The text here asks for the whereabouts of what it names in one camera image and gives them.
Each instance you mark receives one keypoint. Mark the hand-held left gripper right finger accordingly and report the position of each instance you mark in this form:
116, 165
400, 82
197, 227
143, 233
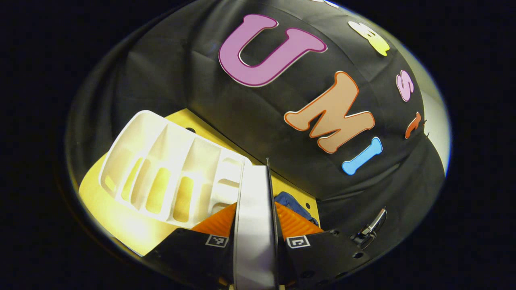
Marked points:
322, 257

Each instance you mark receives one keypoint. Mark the black backdrop cloth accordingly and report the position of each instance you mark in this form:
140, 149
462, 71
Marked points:
181, 80

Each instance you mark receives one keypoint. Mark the white plastic bookshelf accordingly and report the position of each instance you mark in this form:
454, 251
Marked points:
161, 161

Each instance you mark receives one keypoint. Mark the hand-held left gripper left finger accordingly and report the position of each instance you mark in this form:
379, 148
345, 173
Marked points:
193, 257

